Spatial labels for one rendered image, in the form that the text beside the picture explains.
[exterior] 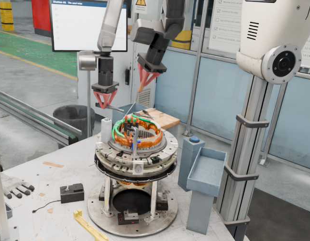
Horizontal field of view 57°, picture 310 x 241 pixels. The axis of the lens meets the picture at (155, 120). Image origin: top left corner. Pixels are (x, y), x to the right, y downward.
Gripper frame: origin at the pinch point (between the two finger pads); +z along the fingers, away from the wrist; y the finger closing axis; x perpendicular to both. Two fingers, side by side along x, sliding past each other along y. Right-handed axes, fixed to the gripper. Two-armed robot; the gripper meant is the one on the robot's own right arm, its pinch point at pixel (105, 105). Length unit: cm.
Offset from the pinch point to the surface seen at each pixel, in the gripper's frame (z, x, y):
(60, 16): -23, -75, -60
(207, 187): 14, 48, 10
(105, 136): 7.1, 7.0, 10.2
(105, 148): 10.1, 9.2, 13.5
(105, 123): 2.2, 6.6, 10.0
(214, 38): -1, -15, -233
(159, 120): 13.9, 12.3, -28.7
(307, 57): 1, 79, -211
